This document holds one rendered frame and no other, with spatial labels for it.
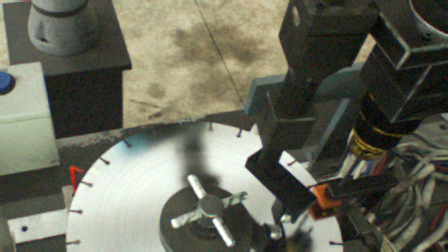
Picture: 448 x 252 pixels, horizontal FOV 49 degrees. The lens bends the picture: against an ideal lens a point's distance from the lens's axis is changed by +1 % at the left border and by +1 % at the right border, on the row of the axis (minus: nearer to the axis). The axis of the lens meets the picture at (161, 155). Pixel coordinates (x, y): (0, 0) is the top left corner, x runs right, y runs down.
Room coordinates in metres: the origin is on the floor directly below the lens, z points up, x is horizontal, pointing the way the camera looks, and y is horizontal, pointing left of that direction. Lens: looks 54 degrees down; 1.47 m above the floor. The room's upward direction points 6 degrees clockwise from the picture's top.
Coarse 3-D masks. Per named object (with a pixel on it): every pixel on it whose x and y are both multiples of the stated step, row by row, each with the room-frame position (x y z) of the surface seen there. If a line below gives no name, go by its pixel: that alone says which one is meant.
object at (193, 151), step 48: (144, 144) 0.39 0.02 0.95; (192, 144) 0.40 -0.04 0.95; (240, 144) 0.41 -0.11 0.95; (96, 192) 0.31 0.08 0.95; (144, 192) 0.31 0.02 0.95; (240, 192) 0.33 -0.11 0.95; (96, 240) 0.24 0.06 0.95; (144, 240) 0.25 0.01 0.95; (288, 240) 0.27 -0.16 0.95; (336, 240) 0.27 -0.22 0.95
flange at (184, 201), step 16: (176, 192) 0.31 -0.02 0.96; (192, 192) 0.31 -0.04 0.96; (208, 192) 0.32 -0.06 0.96; (224, 192) 0.32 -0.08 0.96; (176, 208) 0.29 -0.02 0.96; (192, 208) 0.28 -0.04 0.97; (240, 208) 0.30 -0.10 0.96; (160, 224) 0.27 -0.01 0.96; (192, 224) 0.26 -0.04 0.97; (240, 224) 0.28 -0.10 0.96; (176, 240) 0.25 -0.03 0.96; (192, 240) 0.25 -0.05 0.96; (208, 240) 0.25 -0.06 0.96; (240, 240) 0.26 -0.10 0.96
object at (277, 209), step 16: (256, 160) 0.32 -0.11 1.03; (272, 160) 0.31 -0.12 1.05; (256, 176) 0.31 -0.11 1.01; (272, 176) 0.31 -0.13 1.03; (288, 176) 0.31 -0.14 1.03; (272, 192) 0.29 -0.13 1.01; (288, 192) 0.29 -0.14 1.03; (304, 192) 0.29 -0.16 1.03; (272, 208) 0.29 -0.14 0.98; (288, 208) 0.28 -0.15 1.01; (304, 208) 0.27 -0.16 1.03
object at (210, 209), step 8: (192, 176) 0.31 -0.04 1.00; (192, 184) 0.30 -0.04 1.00; (200, 184) 0.30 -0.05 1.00; (200, 192) 0.29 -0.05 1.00; (200, 200) 0.28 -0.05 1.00; (208, 200) 0.28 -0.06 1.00; (216, 200) 0.28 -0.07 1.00; (224, 200) 0.28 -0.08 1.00; (232, 200) 0.29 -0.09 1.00; (240, 200) 0.29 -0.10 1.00; (200, 208) 0.27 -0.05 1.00; (208, 208) 0.27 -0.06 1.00; (216, 208) 0.27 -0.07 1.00; (224, 208) 0.27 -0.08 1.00; (184, 216) 0.26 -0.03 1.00; (192, 216) 0.26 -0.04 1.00; (200, 216) 0.26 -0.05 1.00; (208, 216) 0.26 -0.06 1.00; (216, 216) 0.26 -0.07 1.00; (176, 224) 0.25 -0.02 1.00; (200, 224) 0.26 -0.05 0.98; (208, 224) 0.26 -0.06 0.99; (216, 224) 0.25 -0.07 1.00; (224, 224) 0.25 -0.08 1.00; (224, 232) 0.24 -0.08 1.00; (224, 240) 0.24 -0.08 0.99; (232, 240) 0.24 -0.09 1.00
